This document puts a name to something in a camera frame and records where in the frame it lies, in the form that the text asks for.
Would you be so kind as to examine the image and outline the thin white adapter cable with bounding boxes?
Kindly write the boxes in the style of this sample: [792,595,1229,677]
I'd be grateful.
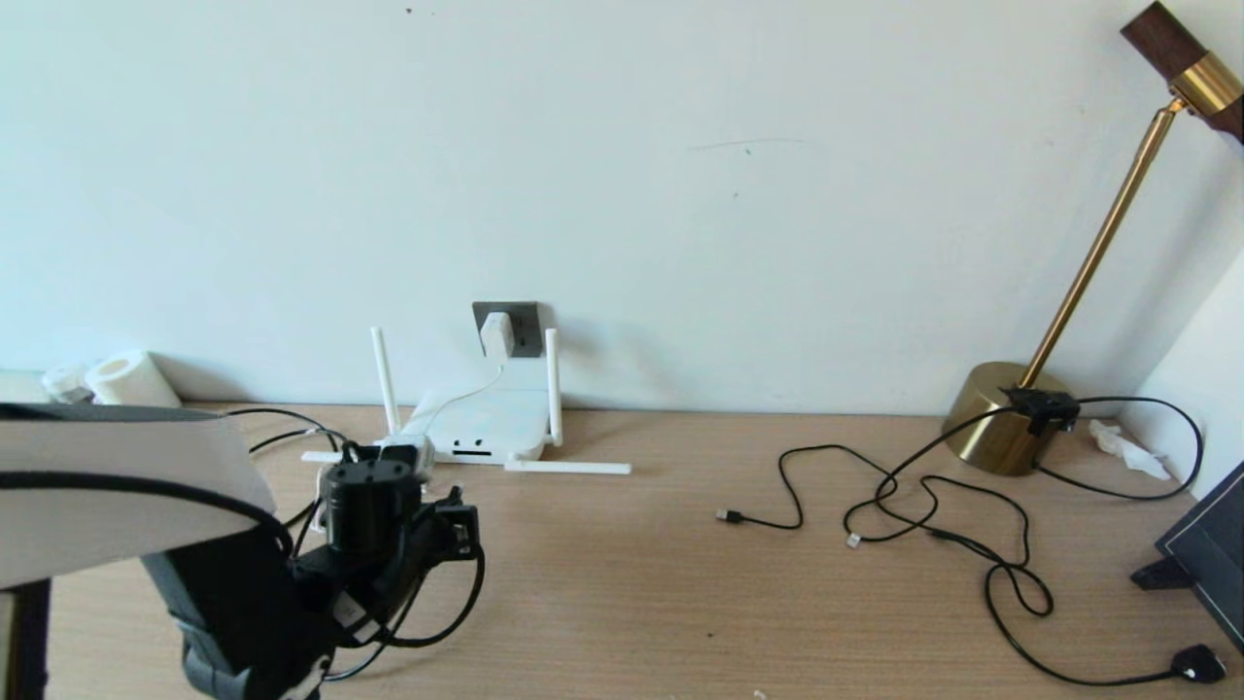
[309,358,508,534]

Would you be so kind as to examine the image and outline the black ethernet cable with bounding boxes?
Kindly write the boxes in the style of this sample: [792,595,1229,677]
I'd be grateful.
[222,406,482,682]

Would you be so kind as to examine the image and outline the white wifi router with antennas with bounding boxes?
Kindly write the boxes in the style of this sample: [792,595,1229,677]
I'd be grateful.
[301,328,633,477]

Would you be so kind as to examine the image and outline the black power plug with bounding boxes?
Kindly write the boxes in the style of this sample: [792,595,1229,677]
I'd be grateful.
[1170,644,1229,683]

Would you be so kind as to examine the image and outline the white toilet paper roll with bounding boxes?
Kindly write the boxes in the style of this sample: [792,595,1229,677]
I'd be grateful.
[86,350,183,409]

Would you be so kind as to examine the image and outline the small clear plastic container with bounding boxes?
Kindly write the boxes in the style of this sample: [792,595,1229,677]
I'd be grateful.
[41,365,93,404]

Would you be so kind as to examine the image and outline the brass desk lamp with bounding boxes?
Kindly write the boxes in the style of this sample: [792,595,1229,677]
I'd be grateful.
[940,0,1244,477]

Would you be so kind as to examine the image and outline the crumpled white tissue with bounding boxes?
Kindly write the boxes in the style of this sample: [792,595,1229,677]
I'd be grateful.
[1088,420,1172,482]

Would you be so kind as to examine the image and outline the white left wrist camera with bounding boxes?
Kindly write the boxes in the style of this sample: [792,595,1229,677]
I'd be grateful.
[374,437,435,484]

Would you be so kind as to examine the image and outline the grey wall power socket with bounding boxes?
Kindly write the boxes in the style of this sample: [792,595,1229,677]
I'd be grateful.
[473,301,542,359]

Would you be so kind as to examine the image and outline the black usb charging cable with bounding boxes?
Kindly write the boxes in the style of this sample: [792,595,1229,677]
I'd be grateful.
[715,443,1055,618]

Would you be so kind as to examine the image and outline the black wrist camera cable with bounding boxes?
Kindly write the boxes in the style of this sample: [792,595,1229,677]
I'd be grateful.
[0,442,487,682]

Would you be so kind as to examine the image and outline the black inline cord switch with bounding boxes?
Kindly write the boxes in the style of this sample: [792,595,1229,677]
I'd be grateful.
[1003,387,1082,437]

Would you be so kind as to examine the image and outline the black lamp power cord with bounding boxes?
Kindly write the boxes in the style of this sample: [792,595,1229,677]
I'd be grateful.
[844,395,1206,688]

